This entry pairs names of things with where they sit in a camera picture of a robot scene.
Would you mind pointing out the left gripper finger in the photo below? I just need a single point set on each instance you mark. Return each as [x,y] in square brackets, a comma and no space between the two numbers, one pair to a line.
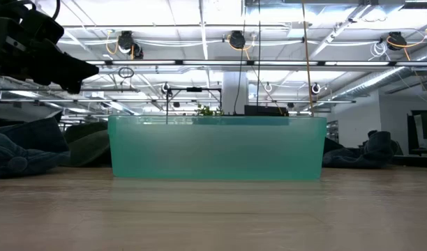
[63,82]
[72,66]

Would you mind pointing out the grey cloth hat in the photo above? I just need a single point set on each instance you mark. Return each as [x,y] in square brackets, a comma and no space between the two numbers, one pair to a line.
[89,146]

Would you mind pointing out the dark blue cloth hat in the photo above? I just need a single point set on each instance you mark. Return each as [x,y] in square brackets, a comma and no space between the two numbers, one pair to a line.
[25,153]
[360,153]

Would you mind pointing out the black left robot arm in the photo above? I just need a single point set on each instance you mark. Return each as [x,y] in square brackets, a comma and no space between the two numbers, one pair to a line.
[4,5]

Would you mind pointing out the long ceiling light bar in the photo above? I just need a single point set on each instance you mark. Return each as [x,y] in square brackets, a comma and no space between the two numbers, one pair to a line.
[321,101]
[213,62]

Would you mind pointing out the green plant in white pot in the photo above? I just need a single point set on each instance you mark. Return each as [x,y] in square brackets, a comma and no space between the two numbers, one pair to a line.
[208,111]

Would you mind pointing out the translucent teal plastic bin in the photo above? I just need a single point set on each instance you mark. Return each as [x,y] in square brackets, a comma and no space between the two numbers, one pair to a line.
[217,150]

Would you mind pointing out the distant black rig frame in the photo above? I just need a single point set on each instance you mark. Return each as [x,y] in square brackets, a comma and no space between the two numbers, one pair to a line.
[194,89]

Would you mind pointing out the silver air duct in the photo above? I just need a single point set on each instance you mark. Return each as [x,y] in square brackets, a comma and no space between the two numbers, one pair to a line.
[381,78]

